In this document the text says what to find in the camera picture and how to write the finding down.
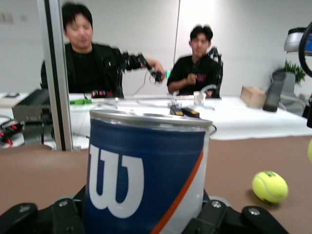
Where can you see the man in black jacket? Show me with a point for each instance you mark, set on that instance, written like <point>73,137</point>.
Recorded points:
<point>83,68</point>

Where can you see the beige wall switch plate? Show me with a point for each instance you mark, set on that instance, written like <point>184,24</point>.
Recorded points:
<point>6,17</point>

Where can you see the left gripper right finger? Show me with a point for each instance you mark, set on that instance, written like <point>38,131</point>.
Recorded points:
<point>231,219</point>

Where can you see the grey electronics box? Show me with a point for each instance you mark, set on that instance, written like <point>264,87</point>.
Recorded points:
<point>31,109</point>

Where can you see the Roland Garros print tennis ball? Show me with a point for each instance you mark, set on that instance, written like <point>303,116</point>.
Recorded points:
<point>270,187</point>

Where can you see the white desk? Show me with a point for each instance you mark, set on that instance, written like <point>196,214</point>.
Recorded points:
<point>243,126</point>

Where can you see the small cardboard box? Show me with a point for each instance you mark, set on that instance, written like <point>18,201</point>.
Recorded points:
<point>252,97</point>

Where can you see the blue white tennis ball can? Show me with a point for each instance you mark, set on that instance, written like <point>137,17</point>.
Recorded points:
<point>146,175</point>

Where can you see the small white wall thermostat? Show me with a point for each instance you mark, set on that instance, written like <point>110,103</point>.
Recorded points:
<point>23,17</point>

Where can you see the aluminium camera post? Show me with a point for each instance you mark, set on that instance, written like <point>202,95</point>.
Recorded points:
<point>54,85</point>

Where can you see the man in black t-shirt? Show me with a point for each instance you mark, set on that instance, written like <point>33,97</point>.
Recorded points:
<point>192,70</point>

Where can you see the green flat object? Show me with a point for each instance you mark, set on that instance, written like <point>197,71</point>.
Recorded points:
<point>80,101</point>

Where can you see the small black desk box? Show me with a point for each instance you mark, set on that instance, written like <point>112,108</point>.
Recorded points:
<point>185,112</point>

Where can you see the Wilson print tennis ball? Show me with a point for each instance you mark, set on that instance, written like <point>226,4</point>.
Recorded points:
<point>310,151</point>

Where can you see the green potted plant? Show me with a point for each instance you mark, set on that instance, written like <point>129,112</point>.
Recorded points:
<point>292,69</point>

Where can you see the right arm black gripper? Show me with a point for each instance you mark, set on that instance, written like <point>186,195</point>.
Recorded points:
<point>309,107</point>

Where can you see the dark grey water bottle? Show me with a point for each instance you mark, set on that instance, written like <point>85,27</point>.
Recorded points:
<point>273,95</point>

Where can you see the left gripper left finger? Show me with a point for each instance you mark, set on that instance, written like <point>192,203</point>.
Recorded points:
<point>48,219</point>

